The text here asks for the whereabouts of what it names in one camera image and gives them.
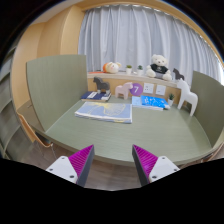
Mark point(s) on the right white wall socket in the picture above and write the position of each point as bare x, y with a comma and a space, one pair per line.
160, 90

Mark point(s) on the lying plush toy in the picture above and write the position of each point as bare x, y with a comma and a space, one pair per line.
111, 67

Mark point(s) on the grey curtain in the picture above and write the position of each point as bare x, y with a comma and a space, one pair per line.
131, 35

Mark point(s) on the purple round number sign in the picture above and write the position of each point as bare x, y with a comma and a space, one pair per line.
137, 89

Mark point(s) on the wooden chair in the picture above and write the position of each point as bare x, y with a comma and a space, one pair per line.
43, 142

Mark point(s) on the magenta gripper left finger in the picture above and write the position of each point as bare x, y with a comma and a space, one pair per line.
74, 168

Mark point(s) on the folded blue grey towel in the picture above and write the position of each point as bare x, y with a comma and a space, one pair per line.
111, 112

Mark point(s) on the left white wall socket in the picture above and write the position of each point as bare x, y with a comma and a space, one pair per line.
148, 88

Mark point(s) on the right green desk partition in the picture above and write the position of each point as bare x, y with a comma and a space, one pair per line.
210, 108

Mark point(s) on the pink horse figure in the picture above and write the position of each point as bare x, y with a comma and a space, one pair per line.
123, 90

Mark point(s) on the white horse figure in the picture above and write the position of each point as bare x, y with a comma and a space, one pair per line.
187, 96

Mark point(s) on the dark grey horse figure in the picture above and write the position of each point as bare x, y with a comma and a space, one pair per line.
101, 85

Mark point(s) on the right potted plant on sill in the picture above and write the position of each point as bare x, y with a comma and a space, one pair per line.
140, 70

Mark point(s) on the potted plant on sill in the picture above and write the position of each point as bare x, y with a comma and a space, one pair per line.
140, 70
128, 69

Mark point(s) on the white teddy bear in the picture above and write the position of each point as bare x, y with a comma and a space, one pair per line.
158, 68

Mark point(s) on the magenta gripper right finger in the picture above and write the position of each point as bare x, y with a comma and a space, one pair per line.
151, 168

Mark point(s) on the left potted plant on sill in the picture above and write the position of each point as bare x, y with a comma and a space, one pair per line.
128, 69

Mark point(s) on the dark blue book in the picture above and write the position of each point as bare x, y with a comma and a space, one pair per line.
95, 96

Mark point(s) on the small dark horse figure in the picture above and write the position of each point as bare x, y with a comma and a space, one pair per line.
178, 76

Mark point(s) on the left green desk partition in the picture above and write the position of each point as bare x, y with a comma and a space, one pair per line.
55, 84

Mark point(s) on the bright blue book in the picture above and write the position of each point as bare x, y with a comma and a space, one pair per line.
148, 102

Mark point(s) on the white wall socket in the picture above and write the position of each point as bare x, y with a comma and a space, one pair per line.
148, 88
160, 90

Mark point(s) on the small potted plant on desk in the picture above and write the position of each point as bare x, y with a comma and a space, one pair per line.
171, 99

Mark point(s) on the grey shelf unit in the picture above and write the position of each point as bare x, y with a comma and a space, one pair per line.
14, 144

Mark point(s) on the green desk partition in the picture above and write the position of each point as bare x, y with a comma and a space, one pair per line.
55, 84
210, 108

